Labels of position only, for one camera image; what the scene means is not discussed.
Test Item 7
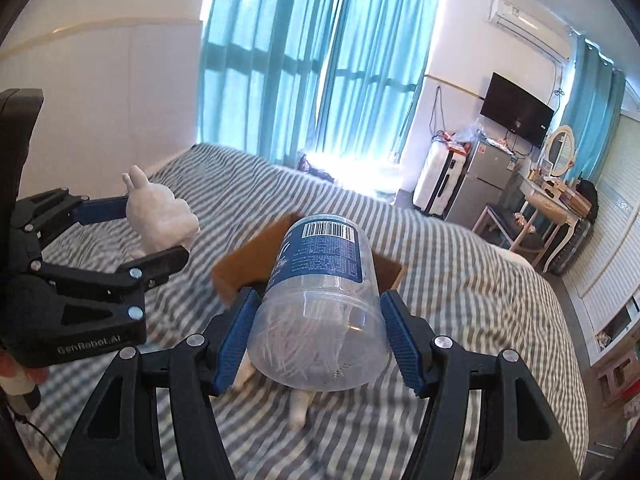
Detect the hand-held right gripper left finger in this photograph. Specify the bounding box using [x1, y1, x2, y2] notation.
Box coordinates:
[57, 286, 261, 480]

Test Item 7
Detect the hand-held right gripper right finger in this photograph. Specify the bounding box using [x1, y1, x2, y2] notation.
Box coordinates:
[378, 290, 584, 480]

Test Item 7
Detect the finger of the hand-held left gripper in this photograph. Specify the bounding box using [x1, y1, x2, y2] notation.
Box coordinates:
[10, 187, 132, 262]
[29, 245, 190, 312]

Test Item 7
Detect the white rabbit figurine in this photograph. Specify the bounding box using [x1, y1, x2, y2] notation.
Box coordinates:
[122, 165, 202, 262]

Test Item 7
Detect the brown cardboard box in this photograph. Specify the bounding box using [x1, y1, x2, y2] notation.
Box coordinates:
[210, 212, 405, 307]

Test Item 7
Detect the clear plastic jar blue label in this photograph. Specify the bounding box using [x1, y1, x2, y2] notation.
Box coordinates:
[246, 213, 392, 392]

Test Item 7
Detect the person's left hand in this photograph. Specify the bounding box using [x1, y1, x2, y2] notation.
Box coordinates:
[0, 349, 50, 386]

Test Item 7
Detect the grey striped bed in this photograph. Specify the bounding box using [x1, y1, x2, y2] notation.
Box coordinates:
[22, 142, 591, 480]

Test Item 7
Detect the white animal figurine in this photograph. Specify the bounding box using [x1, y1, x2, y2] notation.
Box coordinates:
[232, 355, 312, 429]

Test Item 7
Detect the wooden chair dark cushion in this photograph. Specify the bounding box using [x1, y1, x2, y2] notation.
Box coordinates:
[472, 204, 547, 269]

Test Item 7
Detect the white suitcase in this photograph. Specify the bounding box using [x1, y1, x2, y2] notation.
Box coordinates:
[412, 140, 469, 219]

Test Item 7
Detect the silver mini fridge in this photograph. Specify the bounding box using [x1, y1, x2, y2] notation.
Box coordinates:
[444, 137, 519, 232]

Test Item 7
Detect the dark cloth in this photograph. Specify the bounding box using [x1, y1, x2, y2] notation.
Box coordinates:
[297, 152, 337, 184]

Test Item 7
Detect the white dressing table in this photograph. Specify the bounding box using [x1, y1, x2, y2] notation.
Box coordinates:
[519, 175, 584, 274]

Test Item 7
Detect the pink plastic stool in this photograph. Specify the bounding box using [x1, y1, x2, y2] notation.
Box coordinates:
[597, 359, 634, 407]

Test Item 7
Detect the teal window curtain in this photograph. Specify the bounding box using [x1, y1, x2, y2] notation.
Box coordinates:
[197, 0, 347, 163]
[311, 0, 447, 168]

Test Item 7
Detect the clear plastic bag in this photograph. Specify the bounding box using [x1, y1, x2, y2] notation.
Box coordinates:
[449, 119, 502, 153]

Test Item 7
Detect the wooden box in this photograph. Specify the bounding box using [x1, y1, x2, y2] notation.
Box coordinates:
[562, 192, 594, 219]

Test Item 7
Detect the black bag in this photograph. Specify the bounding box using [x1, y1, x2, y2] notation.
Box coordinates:
[574, 177, 600, 224]

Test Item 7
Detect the white louvered wardrobe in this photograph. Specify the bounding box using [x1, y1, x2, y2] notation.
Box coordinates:
[564, 110, 640, 372]

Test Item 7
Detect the white oval mirror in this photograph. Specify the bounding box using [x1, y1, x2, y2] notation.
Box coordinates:
[542, 124, 579, 179]

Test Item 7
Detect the narrow teal curtain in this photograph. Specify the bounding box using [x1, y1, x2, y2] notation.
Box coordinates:
[564, 34, 627, 187]

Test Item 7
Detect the white air conditioner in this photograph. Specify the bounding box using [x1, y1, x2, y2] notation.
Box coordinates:
[487, 0, 574, 64]

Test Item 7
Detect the black cable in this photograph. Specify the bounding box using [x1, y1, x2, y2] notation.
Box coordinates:
[0, 394, 67, 462]

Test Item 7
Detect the black wall television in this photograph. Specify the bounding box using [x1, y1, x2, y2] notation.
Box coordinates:
[479, 72, 555, 149]

